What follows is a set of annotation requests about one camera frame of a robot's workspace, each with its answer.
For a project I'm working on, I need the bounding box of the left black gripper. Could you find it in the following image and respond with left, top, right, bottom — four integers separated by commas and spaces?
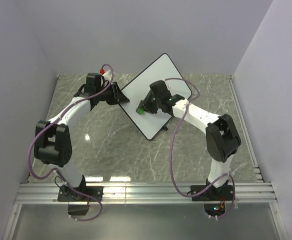
97, 82, 130, 106

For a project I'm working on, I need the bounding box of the purple cable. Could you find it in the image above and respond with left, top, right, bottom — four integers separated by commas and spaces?
164, 77, 236, 222
27, 63, 103, 222

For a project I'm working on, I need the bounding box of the white whiteboard black frame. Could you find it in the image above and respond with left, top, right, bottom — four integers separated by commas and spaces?
120, 53, 192, 141

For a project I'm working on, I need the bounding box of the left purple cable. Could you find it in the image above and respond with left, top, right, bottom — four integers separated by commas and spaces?
27, 63, 103, 222

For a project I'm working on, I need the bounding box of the green whiteboard eraser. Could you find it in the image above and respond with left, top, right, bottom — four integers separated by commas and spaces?
136, 107, 145, 115

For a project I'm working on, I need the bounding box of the left wrist camera red cap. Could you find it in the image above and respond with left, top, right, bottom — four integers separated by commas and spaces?
99, 69, 113, 80

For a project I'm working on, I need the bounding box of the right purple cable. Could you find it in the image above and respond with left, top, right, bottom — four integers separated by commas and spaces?
164, 77, 236, 222

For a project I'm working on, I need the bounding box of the aluminium rail frame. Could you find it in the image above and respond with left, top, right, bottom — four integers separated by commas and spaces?
8, 74, 279, 240

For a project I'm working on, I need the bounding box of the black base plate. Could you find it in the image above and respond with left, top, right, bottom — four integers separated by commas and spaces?
57, 185, 104, 202
191, 183, 235, 202

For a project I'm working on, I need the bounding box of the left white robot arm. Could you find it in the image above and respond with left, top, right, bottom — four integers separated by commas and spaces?
34, 79, 130, 201

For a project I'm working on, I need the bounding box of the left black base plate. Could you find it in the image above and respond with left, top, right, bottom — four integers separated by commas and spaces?
57, 185, 104, 202

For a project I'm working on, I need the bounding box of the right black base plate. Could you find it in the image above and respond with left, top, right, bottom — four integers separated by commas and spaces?
191, 183, 235, 202

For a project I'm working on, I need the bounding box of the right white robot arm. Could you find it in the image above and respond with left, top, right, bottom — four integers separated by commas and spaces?
136, 91, 241, 200

